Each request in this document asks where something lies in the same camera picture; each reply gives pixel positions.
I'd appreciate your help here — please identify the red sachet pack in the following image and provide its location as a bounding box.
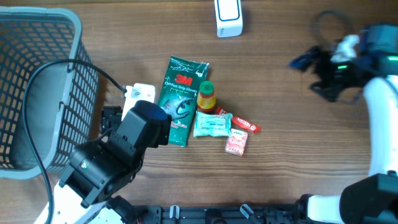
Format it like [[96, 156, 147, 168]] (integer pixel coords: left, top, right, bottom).
[[215, 107, 262, 134]]

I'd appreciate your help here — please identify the grey plastic mesh basket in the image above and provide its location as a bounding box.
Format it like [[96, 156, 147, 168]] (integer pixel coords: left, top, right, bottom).
[[1, 7, 99, 179]]

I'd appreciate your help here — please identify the mint green wipes packet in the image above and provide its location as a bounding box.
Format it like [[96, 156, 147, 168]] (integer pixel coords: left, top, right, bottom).
[[193, 111, 233, 137]]

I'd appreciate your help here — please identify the white barcode scanner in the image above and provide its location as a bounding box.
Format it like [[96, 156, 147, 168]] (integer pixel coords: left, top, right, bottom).
[[214, 0, 243, 38]]

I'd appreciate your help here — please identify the sriracha bottle green cap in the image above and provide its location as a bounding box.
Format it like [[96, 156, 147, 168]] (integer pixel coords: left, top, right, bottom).
[[197, 81, 216, 113]]

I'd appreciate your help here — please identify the red white tissue packet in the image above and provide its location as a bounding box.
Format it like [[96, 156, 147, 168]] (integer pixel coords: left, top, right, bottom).
[[225, 128, 248, 156]]

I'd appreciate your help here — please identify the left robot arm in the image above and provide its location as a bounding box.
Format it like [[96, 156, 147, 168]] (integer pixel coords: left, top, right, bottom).
[[36, 100, 172, 223]]

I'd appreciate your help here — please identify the black left camera cable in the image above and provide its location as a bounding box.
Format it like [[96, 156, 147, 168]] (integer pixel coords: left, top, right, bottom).
[[21, 58, 127, 224]]

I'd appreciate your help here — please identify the green 3M gloves packet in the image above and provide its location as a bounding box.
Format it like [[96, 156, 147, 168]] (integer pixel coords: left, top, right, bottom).
[[157, 56, 209, 147]]

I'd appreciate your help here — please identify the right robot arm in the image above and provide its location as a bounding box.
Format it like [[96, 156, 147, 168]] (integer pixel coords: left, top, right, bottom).
[[289, 46, 397, 223]]

